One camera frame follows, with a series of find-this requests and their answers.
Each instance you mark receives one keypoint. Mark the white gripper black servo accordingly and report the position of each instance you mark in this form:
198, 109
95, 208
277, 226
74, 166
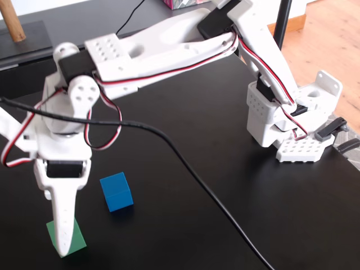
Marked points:
64, 169

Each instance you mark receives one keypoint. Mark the green cube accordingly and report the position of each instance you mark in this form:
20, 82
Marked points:
78, 239

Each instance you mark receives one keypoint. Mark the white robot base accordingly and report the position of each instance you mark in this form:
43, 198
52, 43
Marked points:
309, 149

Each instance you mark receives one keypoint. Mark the blue cube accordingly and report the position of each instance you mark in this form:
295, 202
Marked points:
116, 194

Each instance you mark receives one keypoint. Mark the wide dark storage bin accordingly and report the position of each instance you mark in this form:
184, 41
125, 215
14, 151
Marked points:
22, 78

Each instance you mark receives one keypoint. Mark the grey shelf unit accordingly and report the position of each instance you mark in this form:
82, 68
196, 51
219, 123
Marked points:
84, 22

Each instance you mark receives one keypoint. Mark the pink teal patterned box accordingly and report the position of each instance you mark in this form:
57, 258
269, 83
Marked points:
177, 3

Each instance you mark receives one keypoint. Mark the grey black table clamp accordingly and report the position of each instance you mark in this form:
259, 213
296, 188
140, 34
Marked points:
326, 133

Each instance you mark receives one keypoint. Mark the thick black stand pole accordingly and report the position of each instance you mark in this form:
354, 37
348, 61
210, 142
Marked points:
282, 28

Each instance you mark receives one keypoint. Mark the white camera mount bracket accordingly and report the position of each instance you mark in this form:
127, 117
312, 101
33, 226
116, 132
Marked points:
11, 126

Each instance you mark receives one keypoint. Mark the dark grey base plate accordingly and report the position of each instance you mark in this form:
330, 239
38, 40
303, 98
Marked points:
33, 39

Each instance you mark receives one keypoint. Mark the wooden post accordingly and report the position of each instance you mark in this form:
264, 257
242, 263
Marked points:
12, 22

